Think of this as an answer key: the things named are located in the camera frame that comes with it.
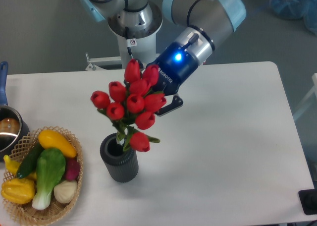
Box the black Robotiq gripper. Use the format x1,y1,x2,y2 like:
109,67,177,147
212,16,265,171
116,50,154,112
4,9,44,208
147,42,199,116

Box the red tulip bouquet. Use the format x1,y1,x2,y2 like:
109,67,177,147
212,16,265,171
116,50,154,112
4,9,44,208
91,58,166,152

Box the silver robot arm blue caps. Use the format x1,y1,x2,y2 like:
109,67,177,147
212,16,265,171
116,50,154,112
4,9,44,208
80,0,246,115

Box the dark grey ribbed vase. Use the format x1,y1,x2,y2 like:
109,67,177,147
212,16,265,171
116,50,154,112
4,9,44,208
100,133,139,183

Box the purple red radish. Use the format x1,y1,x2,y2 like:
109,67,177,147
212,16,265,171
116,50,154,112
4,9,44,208
64,159,80,181

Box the yellow squash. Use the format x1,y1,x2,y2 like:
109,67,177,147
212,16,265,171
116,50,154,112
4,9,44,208
38,129,77,158

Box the green bok choy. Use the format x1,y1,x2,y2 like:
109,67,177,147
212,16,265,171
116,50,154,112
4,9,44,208
32,148,66,210

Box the white garlic bulb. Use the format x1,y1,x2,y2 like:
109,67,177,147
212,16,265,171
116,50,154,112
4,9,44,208
53,180,77,204

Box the blue plastic bag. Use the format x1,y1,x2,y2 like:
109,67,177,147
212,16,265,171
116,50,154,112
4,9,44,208
269,0,317,34

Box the dark green cucumber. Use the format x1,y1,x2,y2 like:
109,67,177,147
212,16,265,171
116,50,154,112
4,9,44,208
16,142,44,179

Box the black device at table edge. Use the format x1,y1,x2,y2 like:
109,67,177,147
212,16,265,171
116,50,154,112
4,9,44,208
298,189,317,215

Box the small yellow gourd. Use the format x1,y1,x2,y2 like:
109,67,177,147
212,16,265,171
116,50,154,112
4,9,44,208
3,155,37,181

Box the yellow bell pepper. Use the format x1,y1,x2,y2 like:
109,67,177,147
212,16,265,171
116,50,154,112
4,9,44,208
1,178,35,204

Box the woven wicker basket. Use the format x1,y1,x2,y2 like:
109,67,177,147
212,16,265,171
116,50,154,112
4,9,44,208
0,126,83,226

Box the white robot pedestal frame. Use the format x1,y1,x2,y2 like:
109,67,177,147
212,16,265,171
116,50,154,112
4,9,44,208
85,31,158,71

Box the white frame at right edge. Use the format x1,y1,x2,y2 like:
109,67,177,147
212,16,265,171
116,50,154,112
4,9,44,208
293,73,317,121

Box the blue handled saucepan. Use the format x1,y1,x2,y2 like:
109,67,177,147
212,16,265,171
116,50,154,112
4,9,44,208
0,61,29,163

